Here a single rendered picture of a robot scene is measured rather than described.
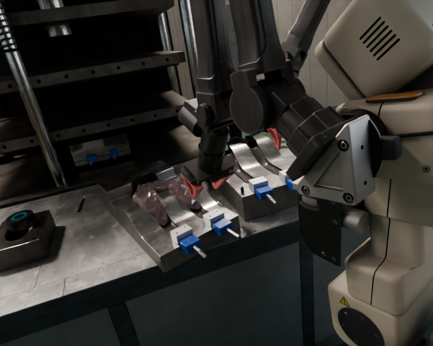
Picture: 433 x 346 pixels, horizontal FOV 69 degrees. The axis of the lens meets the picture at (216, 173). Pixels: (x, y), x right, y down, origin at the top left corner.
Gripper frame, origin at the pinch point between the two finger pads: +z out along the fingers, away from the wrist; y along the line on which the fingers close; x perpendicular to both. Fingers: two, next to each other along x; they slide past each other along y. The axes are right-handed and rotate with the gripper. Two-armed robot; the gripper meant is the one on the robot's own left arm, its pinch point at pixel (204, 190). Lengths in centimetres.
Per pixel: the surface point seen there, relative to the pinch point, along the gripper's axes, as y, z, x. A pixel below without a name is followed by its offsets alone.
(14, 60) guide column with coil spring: 18, 12, -104
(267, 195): -20.5, 8.6, 5.6
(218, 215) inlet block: -5.7, 11.9, 2.0
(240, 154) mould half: -35.4, 19.2, -20.2
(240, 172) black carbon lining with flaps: -29.3, 19.7, -13.1
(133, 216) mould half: 12.0, 19.6, -14.9
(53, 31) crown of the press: -6, 13, -130
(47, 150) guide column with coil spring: 18, 47, -86
